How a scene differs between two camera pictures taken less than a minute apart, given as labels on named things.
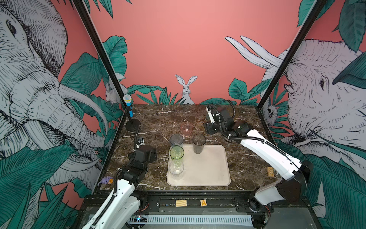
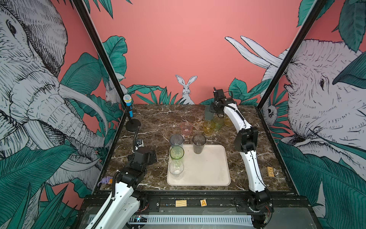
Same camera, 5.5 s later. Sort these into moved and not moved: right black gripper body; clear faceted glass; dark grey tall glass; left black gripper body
Moved: right black gripper body
Not moved: dark grey tall glass; clear faceted glass; left black gripper body
